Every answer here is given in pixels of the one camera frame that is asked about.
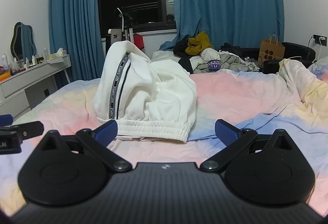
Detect tissue box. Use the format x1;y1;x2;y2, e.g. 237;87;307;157
52;48;68;59

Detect black garment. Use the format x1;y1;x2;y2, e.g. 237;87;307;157
173;37;196;74

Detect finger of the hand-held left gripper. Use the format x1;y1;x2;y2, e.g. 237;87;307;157
0;121;44;143
0;114;14;127

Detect white metal rack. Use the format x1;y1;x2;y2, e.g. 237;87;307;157
113;7;139;44

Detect mustard yellow cloth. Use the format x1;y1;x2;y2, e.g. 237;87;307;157
186;31;215;56

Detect purple printed band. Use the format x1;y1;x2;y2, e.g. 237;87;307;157
207;60;221;71

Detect brown paper bag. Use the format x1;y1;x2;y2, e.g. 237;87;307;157
258;33;286;66

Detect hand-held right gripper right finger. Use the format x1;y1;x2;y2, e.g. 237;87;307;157
199;119;291;173

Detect row of small cosmetic bottles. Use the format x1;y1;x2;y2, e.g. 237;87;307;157
13;54;44;69

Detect light blue pillow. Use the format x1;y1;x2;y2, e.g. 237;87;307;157
307;55;328;74

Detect white charger cable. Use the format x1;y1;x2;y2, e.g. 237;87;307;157
282;37;326;64

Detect dark clothes heap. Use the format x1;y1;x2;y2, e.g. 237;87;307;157
220;42;260;61

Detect black armchair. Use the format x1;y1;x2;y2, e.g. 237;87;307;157
263;42;316;75

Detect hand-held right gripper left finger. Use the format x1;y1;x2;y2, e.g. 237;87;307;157
38;120;133;173

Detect pastel rumpled quilt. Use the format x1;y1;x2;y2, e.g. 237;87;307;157
279;58;328;112

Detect pastel bed sheet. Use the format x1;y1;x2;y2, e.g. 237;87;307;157
0;59;328;217

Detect wavy framed mirror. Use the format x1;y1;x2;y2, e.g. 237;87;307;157
10;22;37;61

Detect wall power outlet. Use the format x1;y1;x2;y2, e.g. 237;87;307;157
313;34;328;48

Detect white dressing table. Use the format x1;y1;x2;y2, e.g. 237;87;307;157
0;54;71;122

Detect white pillow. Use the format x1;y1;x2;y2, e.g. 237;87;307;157
151;49;180;63

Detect white pants with striped band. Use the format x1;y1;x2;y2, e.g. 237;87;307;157
93;41;197;143

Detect red box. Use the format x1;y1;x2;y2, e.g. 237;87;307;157
133;33;144;51

